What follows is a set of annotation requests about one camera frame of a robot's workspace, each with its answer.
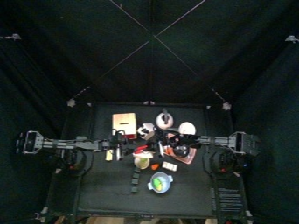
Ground dark green block chain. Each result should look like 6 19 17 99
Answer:
129 167 141 193

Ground red toy piece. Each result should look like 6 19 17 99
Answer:
133 144 149 155

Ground light blue bowl green food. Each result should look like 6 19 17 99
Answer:
146 171 175 194

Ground small white ridged block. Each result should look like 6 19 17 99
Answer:
161 160 179 172

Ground cream toy cup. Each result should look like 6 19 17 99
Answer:
133 156 152 171

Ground white label sticker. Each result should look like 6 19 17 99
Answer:
217 187 244 213

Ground beige and red toy box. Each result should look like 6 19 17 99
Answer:
110 112 138 140

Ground white and black toy cube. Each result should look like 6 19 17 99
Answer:
136 122 157 141

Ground white toy kettle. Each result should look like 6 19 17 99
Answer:
153 108 175 130

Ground white round dish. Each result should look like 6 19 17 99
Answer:
177 121 197 136

